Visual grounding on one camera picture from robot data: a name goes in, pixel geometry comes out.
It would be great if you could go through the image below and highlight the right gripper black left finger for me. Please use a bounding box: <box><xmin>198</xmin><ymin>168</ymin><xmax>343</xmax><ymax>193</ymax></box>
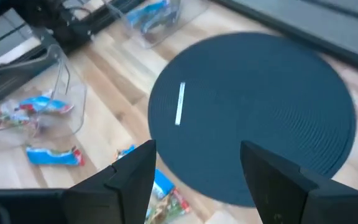
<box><xmin>62</xmin><ymin>139</ymin><xmax>157</xmax><ymax>224</ymax></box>

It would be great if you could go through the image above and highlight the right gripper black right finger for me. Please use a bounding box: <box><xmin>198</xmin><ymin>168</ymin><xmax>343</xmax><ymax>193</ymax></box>
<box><xmin>239</xmin><ymin>139</ymin><xmax>358</xmax><ymax>224</ymax></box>

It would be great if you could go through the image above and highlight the red-ended granola bar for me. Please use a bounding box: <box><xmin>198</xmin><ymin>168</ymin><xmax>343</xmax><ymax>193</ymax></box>
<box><xmin>0</xmin><ymin>105</ymin><xmax>42</xmax><ymax>133</ymax></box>
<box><xmin>17</xmin><ymin>91</ymin><xmax>75</xmax><ymax>115</ymax></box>
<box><xmin>116</xmin><ymin>144</ymin><xmax>193</xmax><ymax>224</ymax></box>

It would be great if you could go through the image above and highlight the blue snack bag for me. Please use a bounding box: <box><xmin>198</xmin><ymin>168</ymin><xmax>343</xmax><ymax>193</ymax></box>
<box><xmin>25</xmin><ymin>145</ymin><xmax>86</xmax><ymax>167</ymax></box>

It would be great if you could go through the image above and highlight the purple-ended granola bar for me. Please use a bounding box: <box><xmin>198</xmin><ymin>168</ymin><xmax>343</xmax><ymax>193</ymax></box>
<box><xmin>126</xmin><ymin>0</ymin><xmax>171</xmax><ymax>27</ymax></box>
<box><xmin>140</xmin><ymin>6</ymin><xmax>180</xmax><ymax>34</ymax></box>

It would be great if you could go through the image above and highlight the round dark woven placemat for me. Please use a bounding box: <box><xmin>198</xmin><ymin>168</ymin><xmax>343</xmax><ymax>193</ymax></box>
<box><xmin>147</xmin><ymin>32</ymin><xmax>357</xmax><ymax>208</ymax></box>

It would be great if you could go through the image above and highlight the clear plastic bin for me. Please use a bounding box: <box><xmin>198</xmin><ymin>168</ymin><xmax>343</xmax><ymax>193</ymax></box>
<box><xmin>103</xmin><ymin>0</ymin><xmax>211</xmax><ymax>50</ymax></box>
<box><xmin>0</xmin><ymin>43</ymin><xmax>88</xmax><ymax>147</ymax></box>

